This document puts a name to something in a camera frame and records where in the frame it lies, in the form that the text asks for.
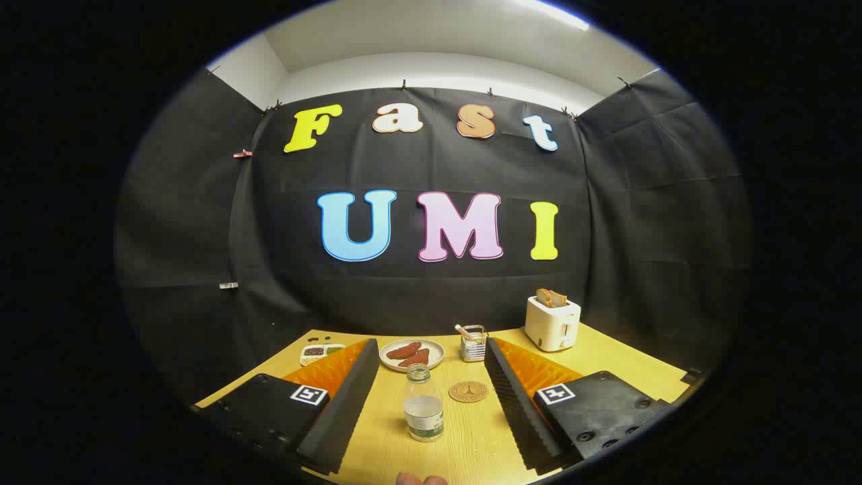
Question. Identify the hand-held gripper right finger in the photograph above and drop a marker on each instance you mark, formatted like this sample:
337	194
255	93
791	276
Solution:
522	411

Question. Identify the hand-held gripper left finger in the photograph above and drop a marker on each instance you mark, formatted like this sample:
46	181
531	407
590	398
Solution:
343	417

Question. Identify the round wooden coaster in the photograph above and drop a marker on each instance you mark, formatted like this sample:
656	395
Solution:
468	391

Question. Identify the clear plastic juice bottle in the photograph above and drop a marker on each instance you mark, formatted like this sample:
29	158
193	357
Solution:
423	411

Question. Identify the wooden table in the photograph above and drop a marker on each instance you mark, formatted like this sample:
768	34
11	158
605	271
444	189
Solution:
471	438

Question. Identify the white divided condiment tray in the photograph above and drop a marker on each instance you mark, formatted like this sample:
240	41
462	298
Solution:
322	353

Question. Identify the white round plate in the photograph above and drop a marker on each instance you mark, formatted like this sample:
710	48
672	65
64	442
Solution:
390	360

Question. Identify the white toaster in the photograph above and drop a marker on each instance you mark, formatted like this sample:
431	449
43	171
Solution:
549	327

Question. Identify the red sausage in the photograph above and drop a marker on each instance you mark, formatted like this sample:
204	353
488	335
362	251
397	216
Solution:
416	359
403	350

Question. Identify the toasted bread slices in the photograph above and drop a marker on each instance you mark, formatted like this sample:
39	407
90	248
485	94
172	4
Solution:
549	298

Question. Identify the black backdrop cloth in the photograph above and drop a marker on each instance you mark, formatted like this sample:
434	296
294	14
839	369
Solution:
269	236

